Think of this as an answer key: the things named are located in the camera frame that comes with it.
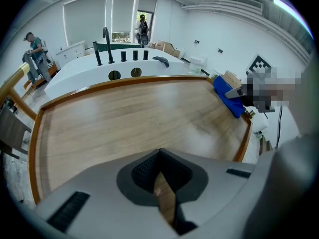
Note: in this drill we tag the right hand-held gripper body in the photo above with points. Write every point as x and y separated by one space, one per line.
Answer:
259 63

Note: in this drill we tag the green bathtub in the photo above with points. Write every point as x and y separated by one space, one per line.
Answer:
124 46

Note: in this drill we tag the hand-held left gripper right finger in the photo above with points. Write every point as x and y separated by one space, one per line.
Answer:
214 183

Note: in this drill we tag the black curved faucet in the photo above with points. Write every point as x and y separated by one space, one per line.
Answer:
109 53

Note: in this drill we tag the wide white roller blind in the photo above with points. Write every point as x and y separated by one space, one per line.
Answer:
84 19

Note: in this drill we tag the blue cloth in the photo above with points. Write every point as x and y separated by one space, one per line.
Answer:
224 93

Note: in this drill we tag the open cardboard box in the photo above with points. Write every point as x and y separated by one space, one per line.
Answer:
169 47

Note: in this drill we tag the white rectangular bathtub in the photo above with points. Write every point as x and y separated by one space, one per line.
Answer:
82 71

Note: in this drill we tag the wooden bench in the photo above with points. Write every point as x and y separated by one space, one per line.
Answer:
49 71

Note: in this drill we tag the short white roller blind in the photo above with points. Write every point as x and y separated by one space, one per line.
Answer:
147 2

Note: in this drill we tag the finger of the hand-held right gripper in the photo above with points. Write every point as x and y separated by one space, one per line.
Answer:
235 93

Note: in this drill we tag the white low toilet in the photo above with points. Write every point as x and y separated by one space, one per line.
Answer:
198 61

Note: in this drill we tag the white drawer cabinet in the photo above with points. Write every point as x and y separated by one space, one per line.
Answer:
72 52

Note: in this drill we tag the black round knob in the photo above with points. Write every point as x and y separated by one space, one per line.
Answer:
145 55
135 55
123 56

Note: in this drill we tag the white air vent grille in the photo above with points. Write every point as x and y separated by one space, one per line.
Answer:
239 1

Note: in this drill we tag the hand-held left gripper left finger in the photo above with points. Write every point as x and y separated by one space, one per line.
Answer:
99 203

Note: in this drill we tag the closed cardboard box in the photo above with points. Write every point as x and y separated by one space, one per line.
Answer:
231 78

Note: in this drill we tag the ceiling tube light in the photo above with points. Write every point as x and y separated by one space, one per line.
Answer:
286 7

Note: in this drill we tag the dark wooden side table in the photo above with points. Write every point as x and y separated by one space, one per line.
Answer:
12 131

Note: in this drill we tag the medium white roller blind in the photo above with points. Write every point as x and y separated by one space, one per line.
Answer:
123 11

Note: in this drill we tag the black hand shower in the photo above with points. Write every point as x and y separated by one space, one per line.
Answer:
97 56

